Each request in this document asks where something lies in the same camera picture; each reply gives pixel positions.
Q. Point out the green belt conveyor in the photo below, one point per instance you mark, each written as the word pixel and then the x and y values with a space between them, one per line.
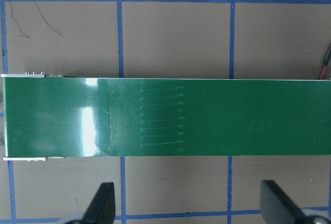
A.
pixel 207 118

